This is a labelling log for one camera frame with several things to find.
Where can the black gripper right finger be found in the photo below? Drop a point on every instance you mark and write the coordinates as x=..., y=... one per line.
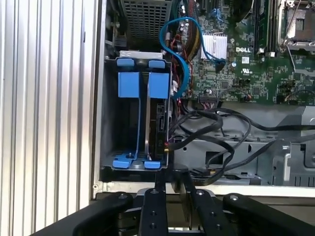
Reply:
x=206, y=211

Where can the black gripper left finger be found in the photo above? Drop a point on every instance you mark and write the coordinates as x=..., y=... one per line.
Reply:
x=153, y=211

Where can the hard disk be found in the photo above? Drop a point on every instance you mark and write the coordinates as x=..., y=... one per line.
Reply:
x=158, y=83

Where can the grey metal disk bay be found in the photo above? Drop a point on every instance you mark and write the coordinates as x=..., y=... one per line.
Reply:
x=108, y=123

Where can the empty blue disk carrier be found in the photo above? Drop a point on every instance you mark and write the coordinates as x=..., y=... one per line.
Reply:
x=128, y=83

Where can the black open PC case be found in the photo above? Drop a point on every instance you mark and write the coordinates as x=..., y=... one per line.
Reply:
x=98, y=98

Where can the green motherboard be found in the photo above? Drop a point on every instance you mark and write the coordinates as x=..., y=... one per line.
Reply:
x=258, y=81

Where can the silver chipset heatsink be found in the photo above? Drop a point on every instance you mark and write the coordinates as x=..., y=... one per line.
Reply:
x=214, y=46

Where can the silver power supply unit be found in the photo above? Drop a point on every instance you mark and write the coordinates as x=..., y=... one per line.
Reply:
x=145, y=22

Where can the metal socket cover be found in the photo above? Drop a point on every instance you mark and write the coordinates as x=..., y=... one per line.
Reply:
x=302, y=44

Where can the green RAM stick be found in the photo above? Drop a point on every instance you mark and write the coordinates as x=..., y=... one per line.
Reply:
x=259, y=24

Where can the thin metal locking lever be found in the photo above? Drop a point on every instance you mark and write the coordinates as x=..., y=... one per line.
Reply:
x=292, y=20

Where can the CPU socket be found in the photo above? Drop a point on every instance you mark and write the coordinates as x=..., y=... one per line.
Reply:
x=302, y=24

